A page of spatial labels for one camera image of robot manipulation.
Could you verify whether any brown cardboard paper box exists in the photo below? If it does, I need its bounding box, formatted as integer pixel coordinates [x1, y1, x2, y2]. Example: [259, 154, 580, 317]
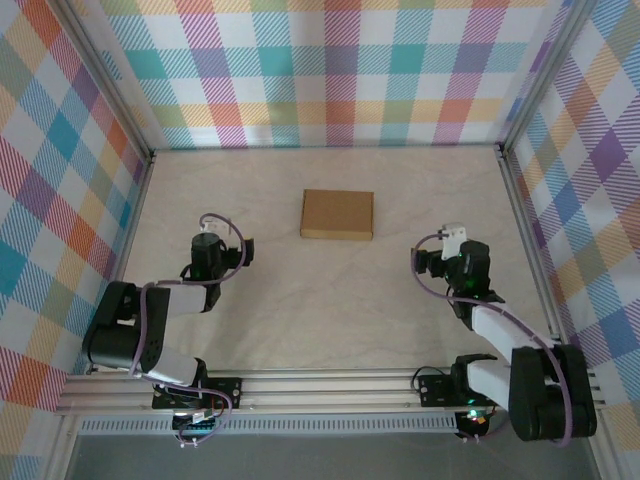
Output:
[299, 188, 376, 242]

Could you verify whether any small electronics board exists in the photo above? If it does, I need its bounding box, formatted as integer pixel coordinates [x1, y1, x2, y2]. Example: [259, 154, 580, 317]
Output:
[171, 407, 225, 437]
[456, 406, 495, 432]

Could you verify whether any aluminium table edge rail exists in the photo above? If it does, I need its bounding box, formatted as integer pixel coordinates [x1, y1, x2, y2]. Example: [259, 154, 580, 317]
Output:
[493, 143, 565, 342]

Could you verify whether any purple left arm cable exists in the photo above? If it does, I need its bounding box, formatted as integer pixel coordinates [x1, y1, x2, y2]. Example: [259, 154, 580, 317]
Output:
[126, 213, 252, 381]

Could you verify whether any long aluminium base rail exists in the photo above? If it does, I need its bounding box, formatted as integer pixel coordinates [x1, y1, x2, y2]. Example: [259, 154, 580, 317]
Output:
[53, 366, 610, 417]

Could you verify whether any grey slotted cable duct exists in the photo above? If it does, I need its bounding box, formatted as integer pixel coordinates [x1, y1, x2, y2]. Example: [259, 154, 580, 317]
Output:
[78, 416, 460, 437]

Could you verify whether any aluminium frame corner post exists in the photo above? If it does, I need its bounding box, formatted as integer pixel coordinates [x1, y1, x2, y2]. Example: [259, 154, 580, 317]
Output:
[498, 0, 592, 152]
[62, 0, 155, 157]

